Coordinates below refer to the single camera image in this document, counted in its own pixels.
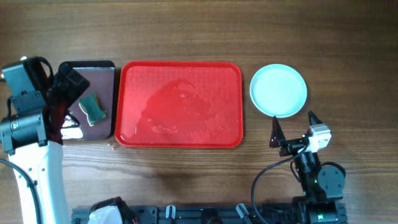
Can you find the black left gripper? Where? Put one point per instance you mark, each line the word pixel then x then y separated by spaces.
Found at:
pixel 62 79

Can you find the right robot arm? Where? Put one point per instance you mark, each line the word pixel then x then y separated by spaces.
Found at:
pixel 322 183

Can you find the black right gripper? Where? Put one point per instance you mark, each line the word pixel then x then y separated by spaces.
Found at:
pixel 292 146

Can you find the green yellow sponge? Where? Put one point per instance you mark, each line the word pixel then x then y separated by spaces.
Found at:
pixel 91 106

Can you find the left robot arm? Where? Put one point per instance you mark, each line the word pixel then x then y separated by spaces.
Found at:
pixel 32 137

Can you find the black water tray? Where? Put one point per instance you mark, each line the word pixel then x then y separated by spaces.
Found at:
pixel 102 77

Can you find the red plastic tray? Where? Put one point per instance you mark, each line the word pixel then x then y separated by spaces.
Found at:
pixel 180 104

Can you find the light blue plate top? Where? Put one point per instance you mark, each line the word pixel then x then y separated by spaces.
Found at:
pixel 278 90

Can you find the black mounting rail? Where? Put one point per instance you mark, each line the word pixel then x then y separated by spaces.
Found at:
pixel 115 210

